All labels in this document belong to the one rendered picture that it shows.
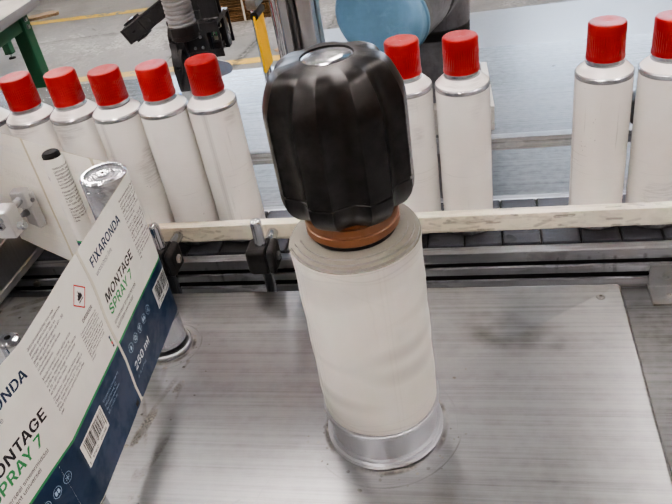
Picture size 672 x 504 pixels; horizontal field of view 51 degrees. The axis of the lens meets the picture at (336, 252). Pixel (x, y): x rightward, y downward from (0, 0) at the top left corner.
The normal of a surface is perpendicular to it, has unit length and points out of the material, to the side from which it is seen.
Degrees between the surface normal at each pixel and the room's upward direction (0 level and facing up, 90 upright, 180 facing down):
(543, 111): 0
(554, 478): 0
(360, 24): 96
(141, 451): 0
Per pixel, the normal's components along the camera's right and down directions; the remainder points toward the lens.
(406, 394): 0.46, 0.43
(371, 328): 0.09, 0.58
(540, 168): -0.15, -0.81
